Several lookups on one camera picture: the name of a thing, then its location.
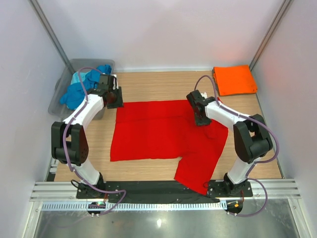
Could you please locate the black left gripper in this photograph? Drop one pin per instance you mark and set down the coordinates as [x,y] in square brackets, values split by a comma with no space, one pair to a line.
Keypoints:
[119,103]

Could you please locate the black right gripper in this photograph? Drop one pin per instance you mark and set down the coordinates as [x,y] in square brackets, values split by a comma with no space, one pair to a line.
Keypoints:
[201,122]

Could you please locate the red t shirt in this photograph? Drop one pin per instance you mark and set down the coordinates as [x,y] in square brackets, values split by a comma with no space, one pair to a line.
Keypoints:
[167,130]

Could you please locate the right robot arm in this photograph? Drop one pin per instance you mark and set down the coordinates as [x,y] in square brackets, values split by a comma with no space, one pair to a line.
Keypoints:
[252,140]

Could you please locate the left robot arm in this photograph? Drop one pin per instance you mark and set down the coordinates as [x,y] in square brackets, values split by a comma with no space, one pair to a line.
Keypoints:
[68,139]

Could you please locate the light blue t shirt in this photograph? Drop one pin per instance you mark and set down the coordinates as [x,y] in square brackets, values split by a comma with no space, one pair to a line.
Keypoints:
[76,77]

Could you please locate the folded orange t shirt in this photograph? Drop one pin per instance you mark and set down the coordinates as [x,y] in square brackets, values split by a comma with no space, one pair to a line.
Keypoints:
[235,80]

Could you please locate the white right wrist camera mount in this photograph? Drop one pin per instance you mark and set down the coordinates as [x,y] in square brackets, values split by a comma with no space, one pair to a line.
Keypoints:
[204,95]

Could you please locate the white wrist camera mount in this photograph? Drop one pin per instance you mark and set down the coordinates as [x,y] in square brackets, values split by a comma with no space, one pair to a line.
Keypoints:
[204,95]
[114,82]

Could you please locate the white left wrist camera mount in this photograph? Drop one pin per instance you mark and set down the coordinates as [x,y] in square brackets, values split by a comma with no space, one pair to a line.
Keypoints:
[114,82]

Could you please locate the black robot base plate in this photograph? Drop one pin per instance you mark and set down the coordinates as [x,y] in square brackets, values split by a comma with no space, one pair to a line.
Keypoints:
[161,191]

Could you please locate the white slotted cable duct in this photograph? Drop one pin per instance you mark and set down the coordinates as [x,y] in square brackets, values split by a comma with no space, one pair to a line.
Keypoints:
[98,206]

